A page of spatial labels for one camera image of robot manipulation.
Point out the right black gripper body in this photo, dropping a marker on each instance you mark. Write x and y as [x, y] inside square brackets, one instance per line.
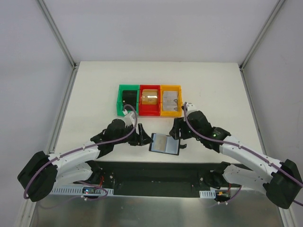
[180, 129]

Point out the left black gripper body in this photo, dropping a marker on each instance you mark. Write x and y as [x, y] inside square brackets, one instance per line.
[138, 134]

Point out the black card holder wallet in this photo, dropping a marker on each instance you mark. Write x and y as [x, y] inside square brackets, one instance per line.
[173, 147]

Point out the gold VIP card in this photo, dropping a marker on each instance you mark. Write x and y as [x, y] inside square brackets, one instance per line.
[159, 144]

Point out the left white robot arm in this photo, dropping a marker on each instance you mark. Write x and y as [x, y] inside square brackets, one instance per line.
[43, 171]

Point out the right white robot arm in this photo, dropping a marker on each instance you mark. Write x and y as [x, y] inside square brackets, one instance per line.
[279, 180]

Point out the silver VIP cards stack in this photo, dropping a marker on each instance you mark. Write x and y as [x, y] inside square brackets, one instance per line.
[170, 101]

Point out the gold cards stack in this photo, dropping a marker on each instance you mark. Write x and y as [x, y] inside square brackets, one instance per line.
[149, 96]

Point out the yellow plastic bin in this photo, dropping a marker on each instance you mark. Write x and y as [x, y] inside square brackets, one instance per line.
[173, 114]

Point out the green plastic bin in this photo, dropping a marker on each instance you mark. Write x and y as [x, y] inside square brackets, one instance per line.
[119, 108]

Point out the red plastic bin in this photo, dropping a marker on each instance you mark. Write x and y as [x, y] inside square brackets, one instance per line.
[149, 110]

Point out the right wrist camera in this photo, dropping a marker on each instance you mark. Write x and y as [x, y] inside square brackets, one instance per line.
[189, 108]

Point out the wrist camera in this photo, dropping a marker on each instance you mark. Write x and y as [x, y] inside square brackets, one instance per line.
[129, 118]
[189, 108]

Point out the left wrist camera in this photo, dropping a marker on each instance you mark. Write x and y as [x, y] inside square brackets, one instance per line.
[129, 118]

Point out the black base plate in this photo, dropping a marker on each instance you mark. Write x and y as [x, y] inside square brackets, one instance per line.
[151, 179]

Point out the right white cable duct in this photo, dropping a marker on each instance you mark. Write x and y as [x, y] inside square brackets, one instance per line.
[210, 194]

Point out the white cable duct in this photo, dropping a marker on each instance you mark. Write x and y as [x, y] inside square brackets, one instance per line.
[210, 194]
[81, 190]

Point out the left white cable duct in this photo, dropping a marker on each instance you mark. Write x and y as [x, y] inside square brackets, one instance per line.
[81, 190]

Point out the left aluminium frame post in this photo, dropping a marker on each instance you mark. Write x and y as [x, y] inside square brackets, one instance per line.
[56, 32]

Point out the aluminium frame post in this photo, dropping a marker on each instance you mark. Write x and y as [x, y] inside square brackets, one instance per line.
[262, 33]
[56, 32]

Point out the right aluminium frame post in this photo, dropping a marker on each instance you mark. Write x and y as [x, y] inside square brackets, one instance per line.
[262, 33]

